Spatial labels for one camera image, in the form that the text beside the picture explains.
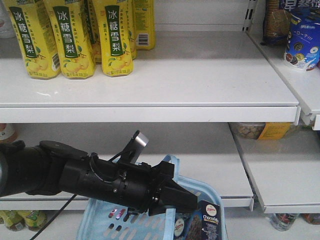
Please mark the white shelf board upper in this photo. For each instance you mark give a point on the white shelf board upper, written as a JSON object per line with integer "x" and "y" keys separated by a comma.
{"x": 211, "y": 76}

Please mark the dark blue Chocofitos cookie box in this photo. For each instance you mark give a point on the dark blue Chocofitos cookie box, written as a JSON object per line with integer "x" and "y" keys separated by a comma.
{"x": 205, "y": 222}

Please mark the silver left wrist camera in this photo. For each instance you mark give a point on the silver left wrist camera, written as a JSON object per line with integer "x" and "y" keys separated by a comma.
{"x": 138, "y": 145}

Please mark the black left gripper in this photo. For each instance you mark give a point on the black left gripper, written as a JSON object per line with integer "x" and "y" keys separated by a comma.
{"x": 140, "y": 187}

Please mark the yellow snack package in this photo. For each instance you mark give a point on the yellow snack package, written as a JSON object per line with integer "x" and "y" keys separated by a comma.
{"x": 260, "y": 130}

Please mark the yellow pear drink bottle left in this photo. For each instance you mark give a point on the yellow pear drink bottle left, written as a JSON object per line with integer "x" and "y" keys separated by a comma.
{"x": 35, "y": 36}

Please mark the light blue plastic basket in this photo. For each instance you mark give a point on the light blue plastic basket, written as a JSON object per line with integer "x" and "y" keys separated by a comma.
{"x": 109, "y": 221}

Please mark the blue cookie cup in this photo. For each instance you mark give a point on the blue cookie cup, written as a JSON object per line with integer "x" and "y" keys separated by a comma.
{"x": 302, "y": 51}

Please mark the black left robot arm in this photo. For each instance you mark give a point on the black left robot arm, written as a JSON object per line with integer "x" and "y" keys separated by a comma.
{"x": 53, "y": 167}

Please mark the yellow pear drink bottle right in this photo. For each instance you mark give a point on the yellow pear drink bottle right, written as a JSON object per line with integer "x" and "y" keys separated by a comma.
{"x": 112, "y": 20}

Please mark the yellow pear drink bottle middle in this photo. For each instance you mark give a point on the yellow pear drink bottle middle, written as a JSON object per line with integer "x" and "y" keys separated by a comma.
{"x": 73, "y": 43}

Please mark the yellow pear drink bottle rear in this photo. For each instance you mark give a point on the yellow pear drink bottle rear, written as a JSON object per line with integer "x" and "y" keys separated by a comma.
{"x": 144, "y": 24}

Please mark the brown biscuit packet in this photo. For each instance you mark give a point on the brown biscuit packet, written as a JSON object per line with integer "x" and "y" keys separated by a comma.
{"x": 276, "y": 22}

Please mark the yellow pear drink bottle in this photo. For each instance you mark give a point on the yellow pear drink bottle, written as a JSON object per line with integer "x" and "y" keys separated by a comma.
{"x": 144, "y": 24}
{"x": 35, "y": 36}
{"x": 112, "y": 20}
{"x": 73, "y": 43}

